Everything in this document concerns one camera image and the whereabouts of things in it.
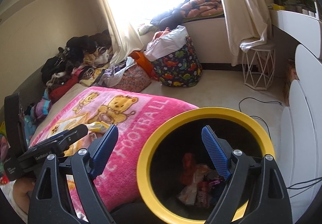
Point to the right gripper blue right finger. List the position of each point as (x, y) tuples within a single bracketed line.
[(218, 150)]

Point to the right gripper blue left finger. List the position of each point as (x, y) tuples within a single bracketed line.
[(100, 151)]

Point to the yellow snack wrapper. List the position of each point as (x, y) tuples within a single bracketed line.
[(98, 127)]

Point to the trash inside bin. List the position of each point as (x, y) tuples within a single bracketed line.
[(202, 185)]

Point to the yellow rimmed black trash bin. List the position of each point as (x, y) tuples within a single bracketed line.
[(161, 160)]

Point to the left hand dark nails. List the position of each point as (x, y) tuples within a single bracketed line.
[(20, 190)]

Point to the pink cartoon bear blanket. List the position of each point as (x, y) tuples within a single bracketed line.
[(136, 116)]

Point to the purple blue striped garment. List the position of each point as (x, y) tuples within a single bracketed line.
[(40, 110)]

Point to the floral fabric bag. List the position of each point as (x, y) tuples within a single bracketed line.
[(134, 79)]

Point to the white scalloped cabinet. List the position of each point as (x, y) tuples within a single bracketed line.
[(299, 158)]

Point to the dinosaur print laundry basket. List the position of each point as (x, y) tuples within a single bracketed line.
[(180, 68)]

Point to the pile of dark clothes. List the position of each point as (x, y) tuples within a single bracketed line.
[(94, 51)]

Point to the orange bag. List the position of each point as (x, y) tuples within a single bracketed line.
[(144, 63)]

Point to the cream left curtain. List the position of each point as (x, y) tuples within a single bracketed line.
[(118, 16)]

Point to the cream curtain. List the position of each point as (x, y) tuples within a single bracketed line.
[(118, 16), (248, 24)]

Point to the white plastic bag in basket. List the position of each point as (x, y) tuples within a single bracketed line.
[(166, 44)]

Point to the cream right curtain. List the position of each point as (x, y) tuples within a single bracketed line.
[(248, 24)]

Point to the dark jacket on sill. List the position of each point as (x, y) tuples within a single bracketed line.
[(173, 17)]

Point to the orange patterned folded blanket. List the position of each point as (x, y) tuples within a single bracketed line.
[(201, 8)]

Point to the white desk shelf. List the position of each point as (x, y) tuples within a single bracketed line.
[(305, 29)]

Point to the white wire side stool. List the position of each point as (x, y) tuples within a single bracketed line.
[(258, 66)]

